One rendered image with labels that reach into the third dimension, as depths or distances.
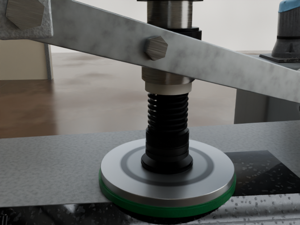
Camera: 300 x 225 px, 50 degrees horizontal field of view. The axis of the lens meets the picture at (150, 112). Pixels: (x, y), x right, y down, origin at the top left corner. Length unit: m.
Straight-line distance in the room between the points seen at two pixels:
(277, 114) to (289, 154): 0.93
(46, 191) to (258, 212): 0.32
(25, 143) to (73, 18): 0.41
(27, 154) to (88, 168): 0.14
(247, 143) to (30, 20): 0.50
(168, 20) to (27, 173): 0.34
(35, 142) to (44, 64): 4.87
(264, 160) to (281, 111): 0.98
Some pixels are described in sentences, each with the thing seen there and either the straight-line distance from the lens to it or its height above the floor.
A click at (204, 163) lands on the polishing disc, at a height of 0.85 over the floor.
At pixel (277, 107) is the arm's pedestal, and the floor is 0.66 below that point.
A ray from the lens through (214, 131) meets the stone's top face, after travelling 0.74.
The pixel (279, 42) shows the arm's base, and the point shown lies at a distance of 1.72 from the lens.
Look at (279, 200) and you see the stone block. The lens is 0.53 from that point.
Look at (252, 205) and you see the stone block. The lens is 0.51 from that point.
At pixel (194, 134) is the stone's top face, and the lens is 0.71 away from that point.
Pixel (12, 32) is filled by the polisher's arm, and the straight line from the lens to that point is 0.32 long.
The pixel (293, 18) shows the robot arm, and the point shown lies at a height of 1.05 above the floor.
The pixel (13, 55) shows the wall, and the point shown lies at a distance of 5.65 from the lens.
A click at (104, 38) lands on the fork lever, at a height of 1.05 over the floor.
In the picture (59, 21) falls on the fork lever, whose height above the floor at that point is 1.07.
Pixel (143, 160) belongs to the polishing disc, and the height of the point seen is 0.86.
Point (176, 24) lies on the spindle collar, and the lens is 0.44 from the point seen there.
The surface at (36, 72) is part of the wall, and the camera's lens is 5.60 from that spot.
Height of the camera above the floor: 1.08
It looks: 18 degrees down
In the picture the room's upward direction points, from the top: straight up
